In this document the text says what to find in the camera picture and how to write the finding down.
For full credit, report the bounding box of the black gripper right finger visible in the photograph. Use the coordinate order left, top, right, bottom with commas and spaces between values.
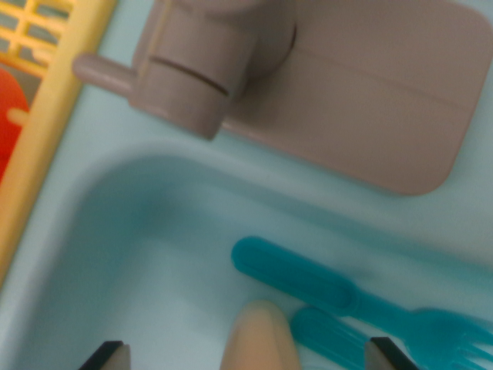
364, 336, 417, 370

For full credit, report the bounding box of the teal toy fork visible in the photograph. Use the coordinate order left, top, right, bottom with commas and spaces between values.
230, 235, 493, 370

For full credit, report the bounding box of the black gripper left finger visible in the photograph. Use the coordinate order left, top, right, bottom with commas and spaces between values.
82, 341, 132, 370

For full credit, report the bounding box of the red toy plate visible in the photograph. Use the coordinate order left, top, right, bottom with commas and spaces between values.
0, 69, 31, 186

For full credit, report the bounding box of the yellow dish rack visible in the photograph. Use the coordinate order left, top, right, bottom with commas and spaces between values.
0, 0, 119, 286

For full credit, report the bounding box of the light blue toy sink unit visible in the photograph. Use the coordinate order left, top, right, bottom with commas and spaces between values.
0, 0, 493, 370

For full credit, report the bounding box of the teal toy knife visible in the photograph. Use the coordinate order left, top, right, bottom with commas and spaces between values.
290, 307, 390, 370

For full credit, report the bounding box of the cream detergent bottle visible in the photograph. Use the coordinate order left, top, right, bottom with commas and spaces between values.
223, 300, 300, 370

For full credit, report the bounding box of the grey faucet base plate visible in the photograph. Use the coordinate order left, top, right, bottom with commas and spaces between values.
221, 0, 493, 197

